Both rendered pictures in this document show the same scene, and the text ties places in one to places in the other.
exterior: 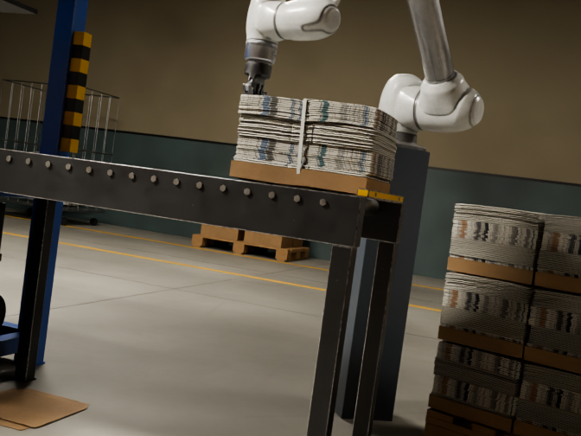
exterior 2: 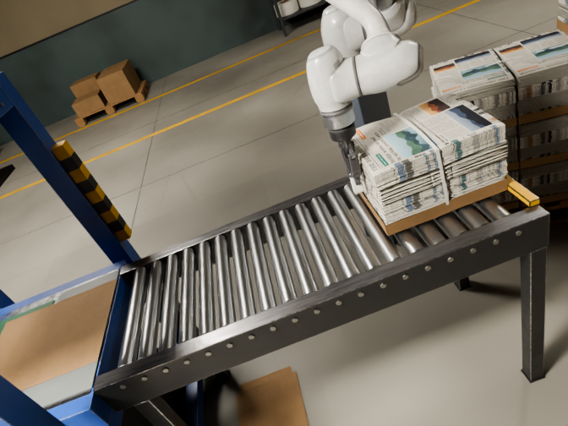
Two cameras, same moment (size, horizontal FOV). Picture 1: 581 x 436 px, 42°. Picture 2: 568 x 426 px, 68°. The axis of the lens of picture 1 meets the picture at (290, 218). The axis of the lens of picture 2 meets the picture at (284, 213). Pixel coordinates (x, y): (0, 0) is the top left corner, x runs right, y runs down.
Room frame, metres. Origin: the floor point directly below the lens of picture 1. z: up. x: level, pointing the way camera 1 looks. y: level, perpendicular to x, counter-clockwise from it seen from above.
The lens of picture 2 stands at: (1.19, 0.68, 1.65)
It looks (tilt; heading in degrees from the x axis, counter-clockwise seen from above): 34 degrees down; 344
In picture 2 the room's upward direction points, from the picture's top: 23 degrees counter-clockwise
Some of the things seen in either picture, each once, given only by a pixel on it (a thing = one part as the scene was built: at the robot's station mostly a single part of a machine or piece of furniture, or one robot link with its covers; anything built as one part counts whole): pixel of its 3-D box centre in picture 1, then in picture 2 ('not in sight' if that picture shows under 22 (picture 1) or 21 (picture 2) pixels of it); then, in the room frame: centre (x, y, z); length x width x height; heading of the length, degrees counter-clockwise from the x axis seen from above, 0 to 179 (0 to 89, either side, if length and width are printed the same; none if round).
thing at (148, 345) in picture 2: not in sight; (152, 307); (2.40, 0.88, 0.77); 0.47 x 0.05 x 0.05; 161
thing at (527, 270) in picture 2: (325, 387); (532, 318); (1.78, -0.14, 0.34); 0.06 x 0.06 x 0.68; 71
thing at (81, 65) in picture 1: (75, 92); (94, 193); (2.85, 0.87, 1.05); 0.05 x 0.05 x 0.45; 71
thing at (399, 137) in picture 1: (390, 140); not in sight; (2.82, -0.33, 1.03); 0.22 x 0.18 x 0.06; 105
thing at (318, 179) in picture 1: (350, 184); (456, 172); (2.05, -0.15, 0.83); 0.29 x 0.16 x 0.04; 161
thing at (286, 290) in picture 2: not in sight; (278, 258); (2.25, 0.45, 0.77); 0.47 x 0.05 x 0.05; 161
